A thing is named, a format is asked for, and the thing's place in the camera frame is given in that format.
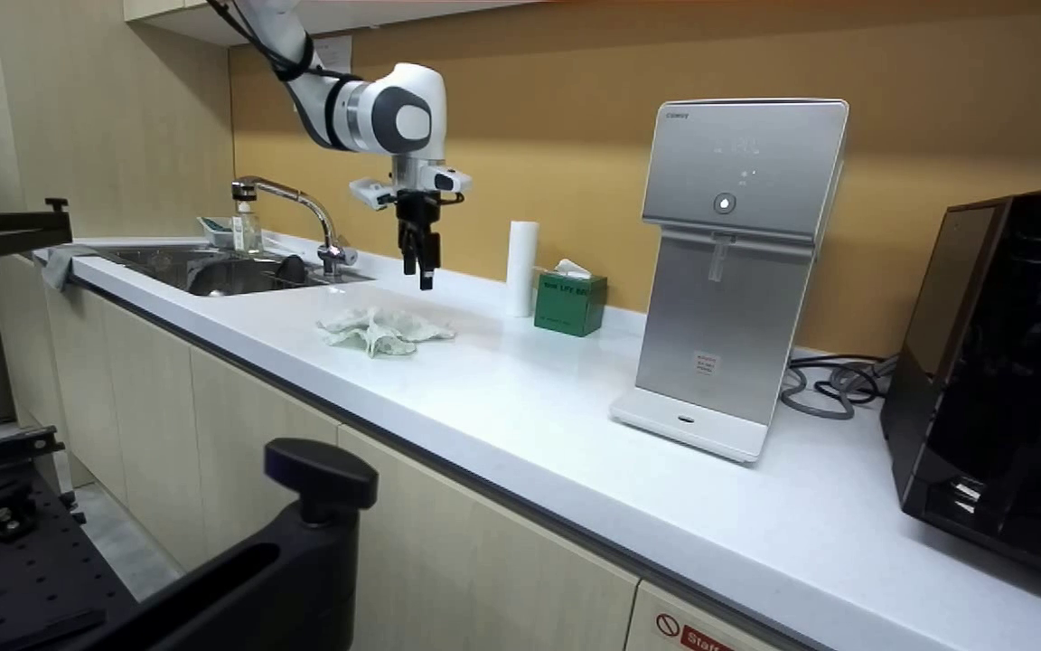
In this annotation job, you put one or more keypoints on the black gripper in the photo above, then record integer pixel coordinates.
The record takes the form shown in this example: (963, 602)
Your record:
(421, 213)

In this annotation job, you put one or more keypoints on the white green-stained towel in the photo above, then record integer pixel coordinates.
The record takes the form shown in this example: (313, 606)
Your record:
(381, 329)

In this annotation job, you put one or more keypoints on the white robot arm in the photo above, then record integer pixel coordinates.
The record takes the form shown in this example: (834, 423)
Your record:
(363, 111)

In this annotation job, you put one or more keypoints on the white paper roll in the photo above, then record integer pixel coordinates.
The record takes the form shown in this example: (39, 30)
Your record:
(521, 270)

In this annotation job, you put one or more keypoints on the chrome faucet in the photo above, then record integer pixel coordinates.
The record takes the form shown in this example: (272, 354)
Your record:
(305, 200)

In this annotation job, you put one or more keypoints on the green tissue box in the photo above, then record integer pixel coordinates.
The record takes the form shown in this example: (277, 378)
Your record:
(569, 304)

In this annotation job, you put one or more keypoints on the dark round pan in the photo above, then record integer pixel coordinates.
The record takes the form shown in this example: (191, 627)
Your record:
(242, 276)

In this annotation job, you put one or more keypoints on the small clear soap bottle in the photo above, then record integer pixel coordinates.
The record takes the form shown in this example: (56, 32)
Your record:
(242, 228)

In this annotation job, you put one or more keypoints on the steel kitchen sink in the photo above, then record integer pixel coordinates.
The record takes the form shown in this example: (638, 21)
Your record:
(159, 263)

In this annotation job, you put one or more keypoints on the beige base cabinet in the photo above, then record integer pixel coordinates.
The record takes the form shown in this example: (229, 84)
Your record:
(242, 457)

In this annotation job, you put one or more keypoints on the silver water dispenser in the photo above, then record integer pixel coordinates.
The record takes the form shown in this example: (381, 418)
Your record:
(724, 276)

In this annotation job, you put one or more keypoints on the red warning sticker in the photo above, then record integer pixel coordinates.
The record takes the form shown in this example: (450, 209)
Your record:
(687, 635)

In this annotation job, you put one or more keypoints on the black glossy oven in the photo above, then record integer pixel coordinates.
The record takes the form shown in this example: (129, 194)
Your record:
(1012, 372)

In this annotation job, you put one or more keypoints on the beige wall cabinet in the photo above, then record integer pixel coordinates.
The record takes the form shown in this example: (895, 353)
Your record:
(181, 18)

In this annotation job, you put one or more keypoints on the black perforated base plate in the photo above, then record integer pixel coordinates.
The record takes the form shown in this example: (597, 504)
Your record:
(17, 581)

